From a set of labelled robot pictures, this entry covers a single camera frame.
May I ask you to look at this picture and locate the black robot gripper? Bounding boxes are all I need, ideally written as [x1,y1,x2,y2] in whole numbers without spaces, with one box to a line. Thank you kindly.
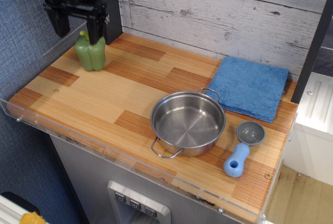
[44,0,109,45]

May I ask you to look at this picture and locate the green plastic bell pepper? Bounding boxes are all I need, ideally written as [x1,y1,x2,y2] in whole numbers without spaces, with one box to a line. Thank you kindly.
[74,31,106,71]

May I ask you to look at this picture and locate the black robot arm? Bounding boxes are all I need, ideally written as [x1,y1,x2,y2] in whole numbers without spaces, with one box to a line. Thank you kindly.
[44,0,109,45]

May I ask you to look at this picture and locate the blue folded cloth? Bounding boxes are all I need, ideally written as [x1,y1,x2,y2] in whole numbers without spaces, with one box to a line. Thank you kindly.
[206,56,289,123]

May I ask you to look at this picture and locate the grey toy fridge cabinet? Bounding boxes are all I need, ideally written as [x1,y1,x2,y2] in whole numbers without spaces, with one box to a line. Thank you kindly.
[51,137,236,223]

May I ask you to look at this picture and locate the stainless steel pot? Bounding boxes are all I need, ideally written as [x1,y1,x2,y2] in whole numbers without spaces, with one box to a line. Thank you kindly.
[150,88,226,159]

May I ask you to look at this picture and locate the clear acrylic table guard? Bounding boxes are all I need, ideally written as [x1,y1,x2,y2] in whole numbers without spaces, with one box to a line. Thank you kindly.
[5,31,297,223]

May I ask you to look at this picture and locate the silver dispenser button panel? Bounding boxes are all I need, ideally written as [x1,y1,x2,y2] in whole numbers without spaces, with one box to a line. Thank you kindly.
[108,180,172,223]

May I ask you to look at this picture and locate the yellow black object bottom left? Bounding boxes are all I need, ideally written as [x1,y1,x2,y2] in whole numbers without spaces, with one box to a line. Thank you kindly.
[1,192,47,223]

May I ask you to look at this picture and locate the blue grey plastic scoop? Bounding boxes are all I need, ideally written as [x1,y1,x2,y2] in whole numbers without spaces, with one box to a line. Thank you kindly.
[223,121,266,178]

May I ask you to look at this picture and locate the white ribbed side counter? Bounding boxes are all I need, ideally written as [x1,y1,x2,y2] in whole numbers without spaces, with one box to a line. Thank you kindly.
[283,72,332,185]

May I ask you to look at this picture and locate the left black frame post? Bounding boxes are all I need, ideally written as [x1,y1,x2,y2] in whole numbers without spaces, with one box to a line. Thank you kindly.
[101,0,123,45]

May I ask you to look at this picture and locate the black frame post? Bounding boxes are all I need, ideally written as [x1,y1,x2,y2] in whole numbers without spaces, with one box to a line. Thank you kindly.
[291,0,332,103]
[101,0,123,45]

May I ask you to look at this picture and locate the right black frame post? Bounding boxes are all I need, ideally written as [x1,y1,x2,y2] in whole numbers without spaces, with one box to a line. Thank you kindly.
[291,0,332,103]

